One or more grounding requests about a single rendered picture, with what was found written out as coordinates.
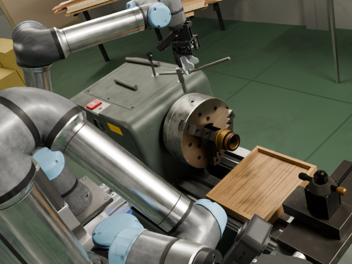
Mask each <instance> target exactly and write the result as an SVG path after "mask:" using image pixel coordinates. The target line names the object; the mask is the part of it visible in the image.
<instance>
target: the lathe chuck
mask: <svg viewBox="0 0 352 264"><path fill-rule="evenodd" d="M190 100H196V102H194V103H189V101H190ZM227 106H228V105H227V103H226V102H224V101H223V100H222V99H220V98H216V97H212V96H208V95H204V94H195V95H192V96H190V97H188V98H186V99H185V100H184V101H183V102H182V103H181V104H180V105H179V106H178V107H177V108H176V110H175V112H174V113H173V115H172V118H171V120H170V124H169V129H168V143H169V147H170V150H171V152H172V154H173V155H174V156H175V157H176V158H177V159H178V160H180V161H182V162H185V163H187V164H189V165H191V166H193V167H195V168H206V167H208V163H207V146H206V144H205V143H204V142H203V141H202V140H204V139H205V138H202V137H199V136H195V135H191V134H189V133H186V132H183V131H181V132H180V130H179V129H180V125H181V122H182V121H183V120H184V122H186V123H189V124H193V125H197V126H200V127H204V128H207V129H210V127H209V125H208V124H213V123H214V122H215V121H216V120H217V118H218V117H219V116H220V114H221V113H222V112H223V111H224V109H225V108H226V107H227ZM210 130H212V129H210ZM213 131H214V130H213Z"/></svg>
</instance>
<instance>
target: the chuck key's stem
mask: <svg viewBox="0 0 352 264"><path fill-rule="evenodd" d="M175 70H176V72H177V75H178V78H179V81H180V83H181V84H182V89H183V92H184V93H187V92H188V90H187V87H186V86H185V82H184V81H185V79H184V76H183V74H181V71H182V70H181V69H180V68H179V67H177V68H176V69H175Z"/></svg>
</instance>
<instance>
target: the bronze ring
mask: <svg viewBox="0 0 352 264"><path fill-rule="evenodd" d="M216 132H218V133H217V135H216V137H215V141H213V142H214V143H215V146H216V147H217V148H218V149H220V150H226V151H235V150H236V149H237V148H238V146H239V144H240V136H239V135H238V134H236V133H234V132H233V131H230V130H229V129H228V128H222V129H221V130H217V131H216Z"/></svg>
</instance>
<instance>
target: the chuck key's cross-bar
mask: <svg viewBox="0 0 352 264"><path fill-rule="evenodd" d="M228 60H230V57H227V58H224V59H221V60H218V61H215V62H212V63H210V64H207V65H204V66H201V67H199V68H196V69H193V70H190V71H188V73H189V74H190V73H193V72H196V71H199V70H202V69H205V68H208V67H211V66H214V65H216V64H219V63H222V62H225V61H228ZM170 74H177V72H176V71H174V72H159V75H170Z"/></svg>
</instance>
